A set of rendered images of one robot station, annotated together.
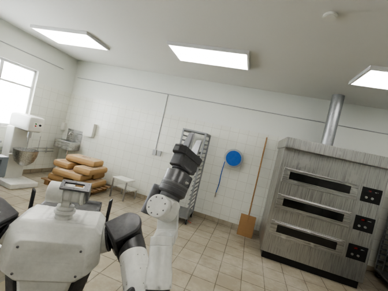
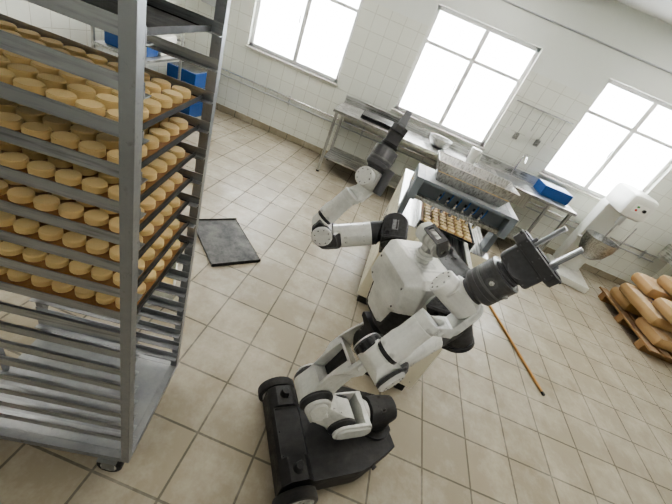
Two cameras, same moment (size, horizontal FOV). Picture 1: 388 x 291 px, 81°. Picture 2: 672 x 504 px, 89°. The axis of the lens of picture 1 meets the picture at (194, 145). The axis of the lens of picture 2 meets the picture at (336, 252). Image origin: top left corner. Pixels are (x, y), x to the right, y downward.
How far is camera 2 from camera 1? 0.61 m
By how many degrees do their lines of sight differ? 77
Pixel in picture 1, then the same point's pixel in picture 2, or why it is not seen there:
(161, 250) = (411, 322)
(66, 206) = (423, 249)
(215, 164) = not seen: outside the picture
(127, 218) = not seen: hidden behind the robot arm
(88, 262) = (402, 303)
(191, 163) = (525, 268)
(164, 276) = (393, 340)
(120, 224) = not seen: hidden behind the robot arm
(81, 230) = (415, 274)
